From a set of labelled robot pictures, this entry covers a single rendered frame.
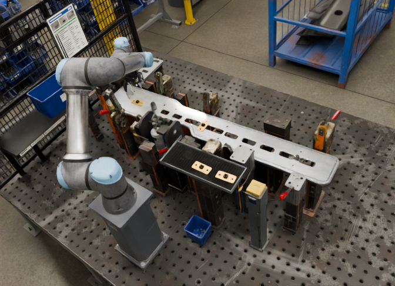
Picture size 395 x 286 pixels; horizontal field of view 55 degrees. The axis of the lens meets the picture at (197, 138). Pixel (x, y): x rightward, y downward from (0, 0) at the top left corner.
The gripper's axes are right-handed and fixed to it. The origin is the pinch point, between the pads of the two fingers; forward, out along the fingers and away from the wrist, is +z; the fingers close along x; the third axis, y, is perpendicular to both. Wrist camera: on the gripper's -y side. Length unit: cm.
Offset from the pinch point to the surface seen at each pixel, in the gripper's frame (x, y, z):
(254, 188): -34, 95, -9
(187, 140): -18, 50, 0
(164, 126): -20.9, 39.8, -7.9
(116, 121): -19.8, 1.7, 5.4
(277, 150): 1, 89, 7
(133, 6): 161, -153, 56
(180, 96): 16.4, 20.0, 8.8
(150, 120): -19.1, 28.9, -5.7
